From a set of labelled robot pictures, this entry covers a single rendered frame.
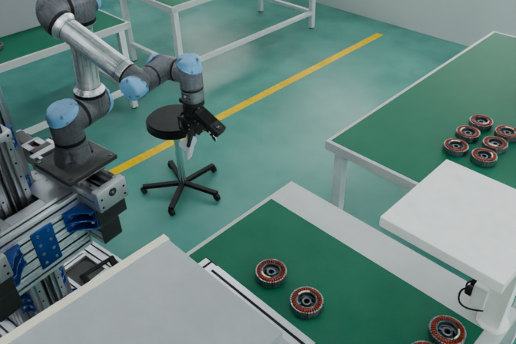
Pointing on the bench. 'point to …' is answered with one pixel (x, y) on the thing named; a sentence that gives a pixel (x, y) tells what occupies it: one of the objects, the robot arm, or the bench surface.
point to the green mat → (326, 281)
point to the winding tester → (149, 307)
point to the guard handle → (97, 268)
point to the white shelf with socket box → (465, 235)
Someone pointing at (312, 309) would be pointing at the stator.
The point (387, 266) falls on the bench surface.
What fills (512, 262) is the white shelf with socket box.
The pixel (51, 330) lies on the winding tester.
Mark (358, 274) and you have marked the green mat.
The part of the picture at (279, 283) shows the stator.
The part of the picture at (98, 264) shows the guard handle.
